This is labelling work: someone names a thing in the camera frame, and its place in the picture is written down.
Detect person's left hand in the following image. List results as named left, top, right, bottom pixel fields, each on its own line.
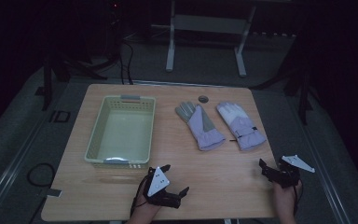
left=126, top=186, right=163, bottom=224

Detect white metal stand frame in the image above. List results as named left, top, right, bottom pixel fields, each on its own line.
left=150, top=0, right=257, bottom=78

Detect pale green plastic basket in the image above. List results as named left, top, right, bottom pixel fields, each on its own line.
left=84, top=94, right=157, bottom=170

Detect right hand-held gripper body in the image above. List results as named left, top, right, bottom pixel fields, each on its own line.
left=271, top=154, right=316, bottom=189

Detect left hand-held gripper black cable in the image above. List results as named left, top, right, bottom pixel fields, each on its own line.
left=130, top=175, right=152, bottom=217

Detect black floor cable loop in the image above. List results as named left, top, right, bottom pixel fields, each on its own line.
left=26, top=161, right=57, bottom=189

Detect black hanging cables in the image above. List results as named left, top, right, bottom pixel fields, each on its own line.
left=117, top=40, right=135, bottom=86

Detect lilac glove with grey palm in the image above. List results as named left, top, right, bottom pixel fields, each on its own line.
left=174, top=101, right=227, bottom=152

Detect black tripod stand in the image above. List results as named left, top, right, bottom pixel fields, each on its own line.
left=250, top=36, right=315, bottom=126
left=34, top=55, right=108, bottom=112

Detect right hand-held gripper black cable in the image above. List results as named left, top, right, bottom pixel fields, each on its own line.
left=293, top=180, right=305, bottom=217

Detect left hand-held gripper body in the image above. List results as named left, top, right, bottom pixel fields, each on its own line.
left=144, top=166, right=182, bottom=209

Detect person's right hand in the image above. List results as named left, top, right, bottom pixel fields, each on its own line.
left=272, top=180, right=303, bottom=224

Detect lilac glove with white fingers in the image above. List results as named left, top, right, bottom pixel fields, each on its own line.
left=215, top=101, right=267, bottom=152

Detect hand-held gripper black cable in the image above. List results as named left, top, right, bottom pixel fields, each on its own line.
left=293, top=180, right=305, bottom=217
left=130, top=175, right=152, bottom=217

